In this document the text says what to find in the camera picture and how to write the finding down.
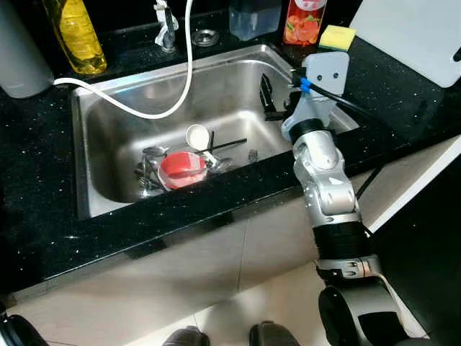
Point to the clear plastic container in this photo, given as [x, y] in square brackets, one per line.
[256, 18]

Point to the red bowl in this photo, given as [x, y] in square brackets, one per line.
[181, 169]

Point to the metal faucet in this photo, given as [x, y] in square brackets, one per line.
[166, 29]

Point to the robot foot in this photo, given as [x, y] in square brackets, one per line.
[187, 337]
[274, 335]

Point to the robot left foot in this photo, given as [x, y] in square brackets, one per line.
[187, 337]

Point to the stainless steel sink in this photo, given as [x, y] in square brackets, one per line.
[115, 137]

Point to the grey cylindrical container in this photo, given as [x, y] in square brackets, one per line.
[21, 50]

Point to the yellow dish soap bottle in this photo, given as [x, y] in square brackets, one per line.
[75, 36]

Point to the white plastic ladle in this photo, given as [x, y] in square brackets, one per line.
[196, 135]

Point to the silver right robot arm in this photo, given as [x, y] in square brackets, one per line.
[328, 187]

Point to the red fruit print bottle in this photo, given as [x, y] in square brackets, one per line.
[306, 21]

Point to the yellow sponge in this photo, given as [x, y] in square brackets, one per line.
[337, 37]

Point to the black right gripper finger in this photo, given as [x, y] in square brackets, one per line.
[267, 94]

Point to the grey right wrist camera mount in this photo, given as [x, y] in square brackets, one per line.
[328, 68]

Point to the white cutting board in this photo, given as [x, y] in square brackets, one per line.
[410, 40]

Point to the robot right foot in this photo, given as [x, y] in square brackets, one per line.
[274, 335]

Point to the small steel spoon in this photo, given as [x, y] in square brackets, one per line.
[154, 152]

